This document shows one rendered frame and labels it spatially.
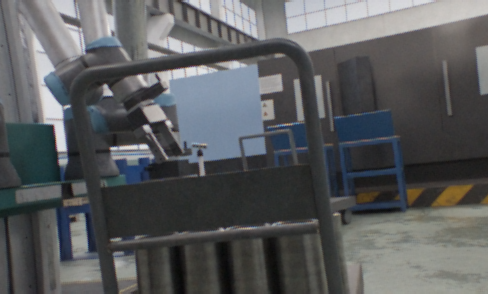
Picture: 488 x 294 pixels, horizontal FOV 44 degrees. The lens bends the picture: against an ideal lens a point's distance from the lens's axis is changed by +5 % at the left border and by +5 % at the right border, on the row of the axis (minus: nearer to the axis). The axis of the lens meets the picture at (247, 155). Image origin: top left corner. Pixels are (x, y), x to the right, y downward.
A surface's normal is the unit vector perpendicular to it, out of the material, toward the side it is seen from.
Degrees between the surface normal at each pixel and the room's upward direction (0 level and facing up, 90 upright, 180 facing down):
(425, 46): 86
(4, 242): 90
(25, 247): 90
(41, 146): 90
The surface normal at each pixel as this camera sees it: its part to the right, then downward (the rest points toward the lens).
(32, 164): 0.92, -0.11
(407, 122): -0.35, -0.04
